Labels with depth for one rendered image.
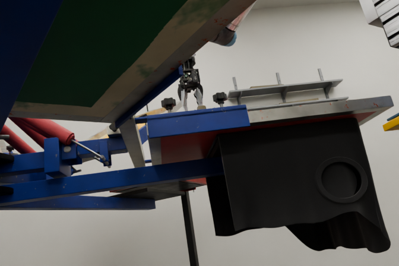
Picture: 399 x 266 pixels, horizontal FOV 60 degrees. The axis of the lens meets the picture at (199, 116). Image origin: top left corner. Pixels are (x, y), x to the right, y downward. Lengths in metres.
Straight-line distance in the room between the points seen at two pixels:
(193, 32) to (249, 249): 2.92
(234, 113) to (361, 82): 3.24
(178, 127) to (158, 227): 2.31
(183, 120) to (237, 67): 2.79
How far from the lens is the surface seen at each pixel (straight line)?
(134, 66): 0.63
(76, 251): 3.35
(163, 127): 1.01
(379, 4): 1.07
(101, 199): 1.90
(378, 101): 1.25
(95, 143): 1.30
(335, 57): 4.21
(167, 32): 0.54
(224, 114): 1.04
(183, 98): 1.32
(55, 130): 1.29
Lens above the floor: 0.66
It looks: 19 degrees up
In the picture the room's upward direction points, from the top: 9 degrees counter-clockwise
